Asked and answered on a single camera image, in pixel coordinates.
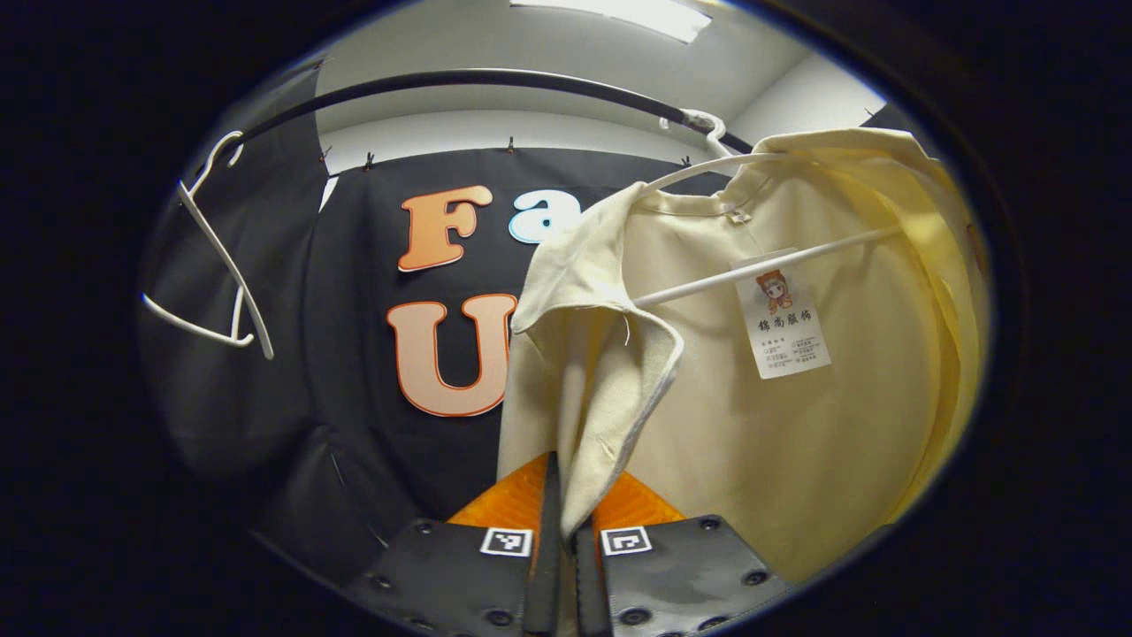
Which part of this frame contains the white hanger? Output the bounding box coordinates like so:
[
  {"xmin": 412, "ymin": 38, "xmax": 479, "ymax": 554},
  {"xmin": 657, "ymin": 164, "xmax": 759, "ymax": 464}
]
[
  {"xmin": 632, "ymin": 108, "xmax": 903, "ymax": 311},
  {"xmin": 141, "ymin": 131, "xmax": 275, "ymax": 361}
]

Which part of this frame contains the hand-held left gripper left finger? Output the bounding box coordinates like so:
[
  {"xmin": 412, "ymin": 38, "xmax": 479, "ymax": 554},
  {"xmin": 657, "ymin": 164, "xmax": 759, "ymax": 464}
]
[{"xmin": 343, "ymin": 451, "xmax": 564, "ymax": 637}]

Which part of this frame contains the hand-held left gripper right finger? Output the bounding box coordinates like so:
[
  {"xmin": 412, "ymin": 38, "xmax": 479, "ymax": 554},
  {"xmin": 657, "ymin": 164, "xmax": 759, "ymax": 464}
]
[{"xmin": 575, "ymin": 472, "xmax": 792, "ymax": 637}]

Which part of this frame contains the cream button shirt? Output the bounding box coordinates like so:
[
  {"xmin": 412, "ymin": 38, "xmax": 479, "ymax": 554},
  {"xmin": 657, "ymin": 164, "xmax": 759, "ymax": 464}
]
[{"xmin": 495, "ymin": 128, "xmax": 987, "ymax": 585}]

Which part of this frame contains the black clothes rack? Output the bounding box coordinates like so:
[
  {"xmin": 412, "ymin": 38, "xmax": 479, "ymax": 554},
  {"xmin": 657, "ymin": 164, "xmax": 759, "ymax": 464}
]
[{"xmin": 234, "ymin": 69, "xmax": 754, "ymax": 156}]

